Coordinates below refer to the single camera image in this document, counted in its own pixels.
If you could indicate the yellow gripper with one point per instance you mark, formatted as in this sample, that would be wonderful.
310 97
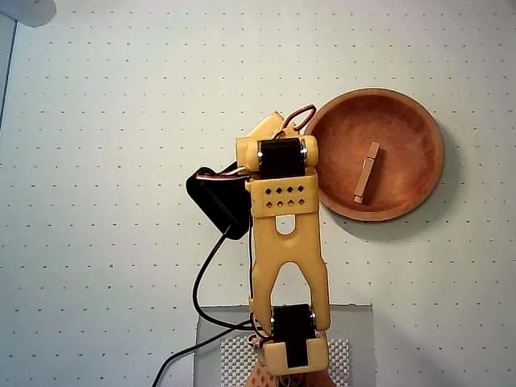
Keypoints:
267 126

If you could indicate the wooden clothespin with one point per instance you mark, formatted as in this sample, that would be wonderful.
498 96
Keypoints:
367 173

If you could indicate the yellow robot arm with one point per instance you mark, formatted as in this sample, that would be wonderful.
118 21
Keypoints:
290 250

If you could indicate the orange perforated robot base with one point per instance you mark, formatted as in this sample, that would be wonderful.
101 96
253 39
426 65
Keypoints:
262 379

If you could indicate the round brown wooden bowl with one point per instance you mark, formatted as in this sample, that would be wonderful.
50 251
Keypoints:
407 133

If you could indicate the white dotted table mat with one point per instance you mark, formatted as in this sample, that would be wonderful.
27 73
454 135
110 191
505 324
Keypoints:
101 101

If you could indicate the white mesh anti-slip mat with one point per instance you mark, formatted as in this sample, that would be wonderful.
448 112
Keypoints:
338 359

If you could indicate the white cylinder object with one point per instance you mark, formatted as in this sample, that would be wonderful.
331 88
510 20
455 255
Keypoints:
28 12

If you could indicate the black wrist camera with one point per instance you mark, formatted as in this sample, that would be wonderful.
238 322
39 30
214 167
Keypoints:
213 201

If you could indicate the grey metal base plate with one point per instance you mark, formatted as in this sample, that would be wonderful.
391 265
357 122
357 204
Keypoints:
354 326

